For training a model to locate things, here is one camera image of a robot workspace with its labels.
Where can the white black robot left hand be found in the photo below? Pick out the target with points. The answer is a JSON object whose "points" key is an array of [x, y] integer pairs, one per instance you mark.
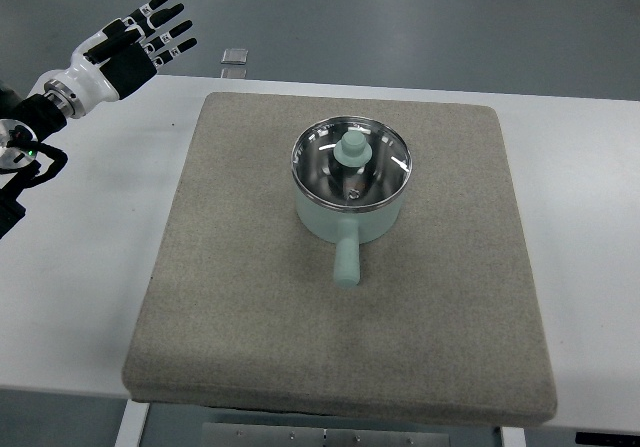
{"points": [[119, 59]]}

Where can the glass lid with green knob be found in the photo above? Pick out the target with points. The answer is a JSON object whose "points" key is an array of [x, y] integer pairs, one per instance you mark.
{"points": [[351, 164]]}

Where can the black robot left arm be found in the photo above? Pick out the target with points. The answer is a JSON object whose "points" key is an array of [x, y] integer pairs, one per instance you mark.
{"points": [[25, 125]]}

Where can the small metal floor plate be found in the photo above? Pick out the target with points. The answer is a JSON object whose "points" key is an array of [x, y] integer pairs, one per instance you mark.
{"points": [[234, 56]]}

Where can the beige felt mat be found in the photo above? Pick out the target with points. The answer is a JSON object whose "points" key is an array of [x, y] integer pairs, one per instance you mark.
{"points": [[242, 311]]}

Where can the mint green saucepan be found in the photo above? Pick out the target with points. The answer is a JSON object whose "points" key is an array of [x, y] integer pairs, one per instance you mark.
{"points": [[347, 232]]}

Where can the black label strip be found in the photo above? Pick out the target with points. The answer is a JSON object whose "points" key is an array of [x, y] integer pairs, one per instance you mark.
{"points": [[607, 439]]}

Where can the grey metal bracket plate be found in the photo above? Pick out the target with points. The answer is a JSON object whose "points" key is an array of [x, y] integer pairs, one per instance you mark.
{"points": [[227, 434]]}

